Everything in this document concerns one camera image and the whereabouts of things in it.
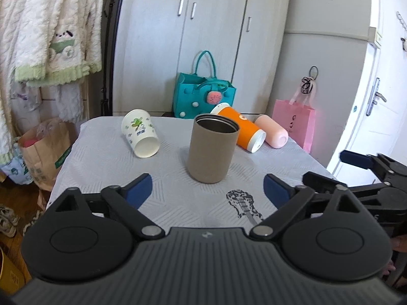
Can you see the pink cup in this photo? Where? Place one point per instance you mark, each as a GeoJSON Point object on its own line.
{"type": "Point", "coordinates": [273, 132]}

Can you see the white door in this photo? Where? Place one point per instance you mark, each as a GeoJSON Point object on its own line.
{"type": "Point", "coordinates": [391, 127]}

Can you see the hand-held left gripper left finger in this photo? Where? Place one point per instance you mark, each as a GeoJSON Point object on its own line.
{"type": "Point", "coordinates": [140, 188]}

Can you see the pink paper gift bag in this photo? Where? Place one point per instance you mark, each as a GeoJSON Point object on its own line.
{"type": "Point", "coordinates": [295, 124]}

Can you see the black stand pole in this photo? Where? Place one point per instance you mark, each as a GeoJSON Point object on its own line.
{"type": "Point", "coordinates": [109, 54]}

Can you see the teal felt tote bag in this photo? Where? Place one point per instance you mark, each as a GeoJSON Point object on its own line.
{"type": "Point", "coordinates": [190, 92]}

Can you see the blue white plastic bag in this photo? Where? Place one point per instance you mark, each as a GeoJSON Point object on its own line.
{"type": "Point", "coordinates": [14, 170]}

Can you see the grey printed tablecloth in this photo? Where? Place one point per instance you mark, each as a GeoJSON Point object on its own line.
{"type": "Point", "coordinates": [178, 197]}

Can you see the taupe metal-lined cup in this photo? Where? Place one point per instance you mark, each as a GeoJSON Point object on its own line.
{"type": "Point", "coordinates": [210, 155]}

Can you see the white fleece garment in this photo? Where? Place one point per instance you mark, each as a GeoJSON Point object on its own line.
{"type": "Point", "coordinates": [4, 70]}

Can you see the wall hook rack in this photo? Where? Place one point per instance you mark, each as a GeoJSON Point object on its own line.
{"type": "Point", "coordinates": [403, 22]}

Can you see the grey wardrobe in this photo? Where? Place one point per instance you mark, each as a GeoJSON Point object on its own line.
{"type": "Point", "coordinates": [216, 22]}

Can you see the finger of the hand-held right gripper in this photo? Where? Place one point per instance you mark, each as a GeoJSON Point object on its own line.
{"type": "Point", "coordinates": [354, 159]}
{"type": "Point", "coordinates": [321, 181]}

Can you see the orange cup white ends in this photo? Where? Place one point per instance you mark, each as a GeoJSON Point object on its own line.
{"type": "Point", "coordinates": [244, 130]}

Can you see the yellow cardboard box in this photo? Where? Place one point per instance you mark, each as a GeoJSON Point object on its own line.
{"type": "Point", "coordinates": [8, 268]}

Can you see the white sneaker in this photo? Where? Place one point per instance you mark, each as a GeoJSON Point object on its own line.
{"type": "Point", "coordinates": [7, 229]}
{"type": "Point", "coordinates": [9, 214]}

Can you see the white paper cup green print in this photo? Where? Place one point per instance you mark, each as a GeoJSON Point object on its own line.
{"type": "Point", "coordinates": [136, 128]}

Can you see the brown paper bag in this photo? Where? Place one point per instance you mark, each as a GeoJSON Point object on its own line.
{"type": "Point", "coordinates": [44, 162]}

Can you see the pale wall switch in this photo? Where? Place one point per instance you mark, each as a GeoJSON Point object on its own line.
{"type": "Point", "coordinates": [378, 38]}

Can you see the white fleece robe green trim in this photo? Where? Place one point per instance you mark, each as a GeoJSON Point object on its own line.
{"type": "Point", "coordinates": [57, 12]}

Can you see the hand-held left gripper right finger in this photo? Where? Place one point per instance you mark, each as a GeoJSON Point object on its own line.
{"type": "Point", "coordinates": [274, 188]}

